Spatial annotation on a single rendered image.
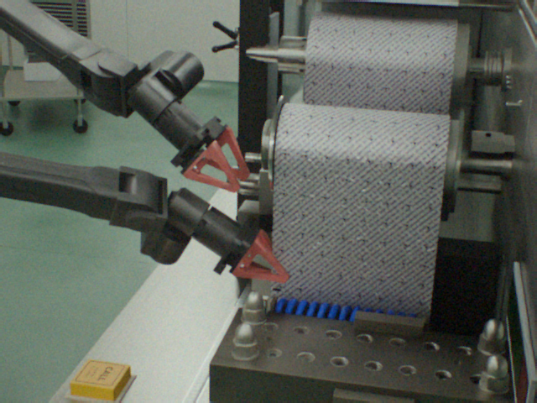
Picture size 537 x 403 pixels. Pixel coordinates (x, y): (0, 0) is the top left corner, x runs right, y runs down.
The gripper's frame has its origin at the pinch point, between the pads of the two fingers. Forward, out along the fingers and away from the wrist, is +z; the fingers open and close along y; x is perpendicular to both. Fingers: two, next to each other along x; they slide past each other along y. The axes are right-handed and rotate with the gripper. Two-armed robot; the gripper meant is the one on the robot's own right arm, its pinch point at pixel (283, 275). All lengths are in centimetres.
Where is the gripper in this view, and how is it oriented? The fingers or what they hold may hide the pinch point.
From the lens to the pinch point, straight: 125.8
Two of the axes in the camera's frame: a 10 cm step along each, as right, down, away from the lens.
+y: -2.1, 3.4, -9.2
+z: 8.3, 5.6, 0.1
